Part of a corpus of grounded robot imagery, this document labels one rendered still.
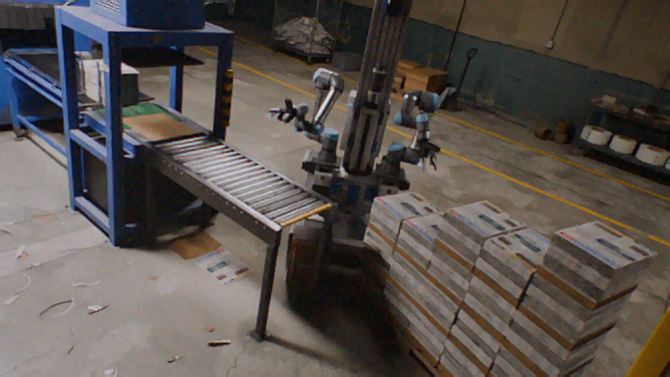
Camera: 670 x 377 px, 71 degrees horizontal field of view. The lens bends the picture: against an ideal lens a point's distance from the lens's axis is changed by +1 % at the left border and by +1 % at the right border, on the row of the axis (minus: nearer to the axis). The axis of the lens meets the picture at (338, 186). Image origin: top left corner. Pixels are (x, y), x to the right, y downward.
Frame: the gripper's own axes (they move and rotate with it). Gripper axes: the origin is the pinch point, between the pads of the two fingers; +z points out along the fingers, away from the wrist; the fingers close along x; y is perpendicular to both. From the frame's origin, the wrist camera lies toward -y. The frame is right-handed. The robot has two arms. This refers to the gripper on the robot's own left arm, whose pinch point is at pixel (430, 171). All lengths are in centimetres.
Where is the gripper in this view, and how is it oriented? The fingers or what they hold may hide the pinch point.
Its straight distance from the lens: 298.2
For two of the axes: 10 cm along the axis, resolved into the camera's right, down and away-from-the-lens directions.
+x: -8.2, 1.1, -5.6
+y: -5.6, 0.4, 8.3
